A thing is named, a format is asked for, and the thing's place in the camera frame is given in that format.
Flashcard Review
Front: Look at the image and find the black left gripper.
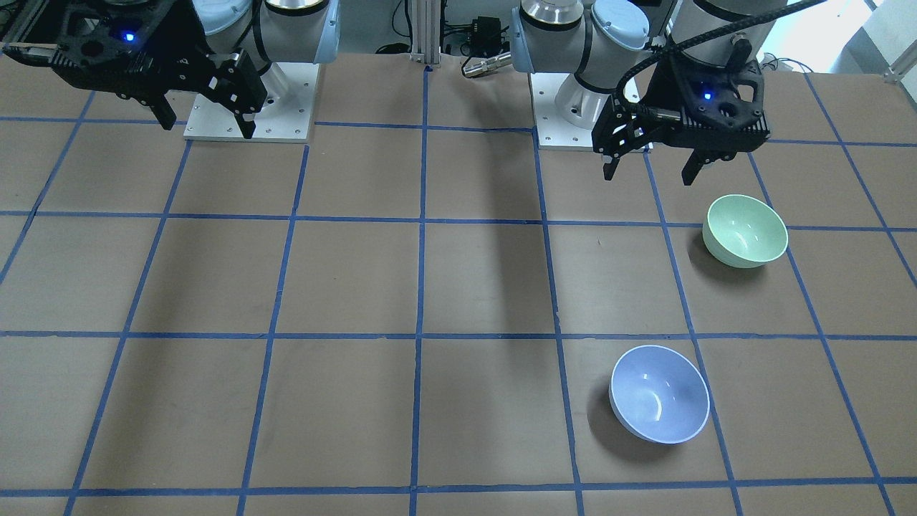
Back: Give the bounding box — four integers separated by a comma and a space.
592, 92, 714, 186

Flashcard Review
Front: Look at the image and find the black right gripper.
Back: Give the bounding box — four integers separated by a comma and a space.
140, 44, 267, 140

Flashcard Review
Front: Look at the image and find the green bowl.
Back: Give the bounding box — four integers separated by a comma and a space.
702, 195, 789, 269

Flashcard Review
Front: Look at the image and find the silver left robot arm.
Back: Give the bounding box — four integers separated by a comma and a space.
509, 1, 798, 186

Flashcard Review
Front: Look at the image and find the blue bowl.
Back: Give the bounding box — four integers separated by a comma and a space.
607, 344, 711, 445

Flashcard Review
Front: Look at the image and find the silver cylindrical connector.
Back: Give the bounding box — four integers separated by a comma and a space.
461, 52, 513, 79

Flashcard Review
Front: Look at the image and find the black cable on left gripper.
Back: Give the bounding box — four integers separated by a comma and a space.
615, 0, 832, 123

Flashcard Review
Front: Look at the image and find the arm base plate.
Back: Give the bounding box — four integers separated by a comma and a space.
529, 72, 609, 151
183, 62, 322, 144

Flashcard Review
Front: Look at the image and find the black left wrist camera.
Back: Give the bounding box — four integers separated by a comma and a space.
641, 38, 771, 164

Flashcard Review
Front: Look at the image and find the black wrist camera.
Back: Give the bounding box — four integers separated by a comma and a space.
4, 0, 216, 101
641, 38, 771, 164

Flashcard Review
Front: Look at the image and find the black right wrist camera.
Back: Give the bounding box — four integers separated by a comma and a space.
4, 0, 216, 101

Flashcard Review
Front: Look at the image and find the aluminium frame post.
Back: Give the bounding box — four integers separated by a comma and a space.
406, 0, 442, 70

